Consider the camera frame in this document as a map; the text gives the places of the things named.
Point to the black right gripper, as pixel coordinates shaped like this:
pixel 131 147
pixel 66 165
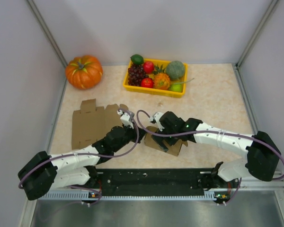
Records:
pixel 159 138

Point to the brown cardboard box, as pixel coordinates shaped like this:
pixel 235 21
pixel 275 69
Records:
pixel 174 150

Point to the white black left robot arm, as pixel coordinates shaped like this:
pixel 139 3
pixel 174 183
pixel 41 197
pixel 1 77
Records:
pixel 46 172

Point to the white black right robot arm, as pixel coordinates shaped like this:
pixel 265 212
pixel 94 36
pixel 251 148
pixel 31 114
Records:
pixel 258 153

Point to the light green apple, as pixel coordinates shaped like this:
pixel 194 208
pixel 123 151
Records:
pixel 178 86

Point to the red apple front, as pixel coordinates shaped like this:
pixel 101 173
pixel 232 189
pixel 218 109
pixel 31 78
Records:
pixel 147 83

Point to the red apple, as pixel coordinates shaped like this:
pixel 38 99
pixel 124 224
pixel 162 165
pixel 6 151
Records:
pixel 148 67
pixel 147 83

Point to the green netted melon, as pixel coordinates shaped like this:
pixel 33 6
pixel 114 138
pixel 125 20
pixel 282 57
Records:
pixel 175 70

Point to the purple grape bunch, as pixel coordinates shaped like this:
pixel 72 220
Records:
pixel 136 74

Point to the yellow plastic fruit tray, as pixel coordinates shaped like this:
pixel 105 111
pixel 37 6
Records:
pixel 153 90

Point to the red apple rear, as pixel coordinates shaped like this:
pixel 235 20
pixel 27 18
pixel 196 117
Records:
pixel 148 67

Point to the dark green lime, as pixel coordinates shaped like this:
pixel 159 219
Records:
pixel 137 59

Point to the orange pumpkin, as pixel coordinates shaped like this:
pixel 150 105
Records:
pixel 84 72

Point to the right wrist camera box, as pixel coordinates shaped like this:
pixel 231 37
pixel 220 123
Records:
pixel 155 119

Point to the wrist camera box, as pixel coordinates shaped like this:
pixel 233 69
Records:
pixel 155 119
pixel 126 117

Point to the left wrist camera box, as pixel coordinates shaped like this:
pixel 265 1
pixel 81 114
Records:
pixel 126 117

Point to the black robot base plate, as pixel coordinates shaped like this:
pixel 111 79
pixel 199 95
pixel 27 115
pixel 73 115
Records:
pixel 157 182

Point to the white slotted cable duct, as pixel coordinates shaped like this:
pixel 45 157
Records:
pixel 83 195

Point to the aluminium frame post right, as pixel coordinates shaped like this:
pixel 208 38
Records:
pixel 258 31

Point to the aluminium frame post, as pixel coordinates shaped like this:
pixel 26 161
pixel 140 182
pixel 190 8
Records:
pixel 45 29
pixel 258 31

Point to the aluminium frame post left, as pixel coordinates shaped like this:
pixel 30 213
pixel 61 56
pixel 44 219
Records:
pixel 45 29

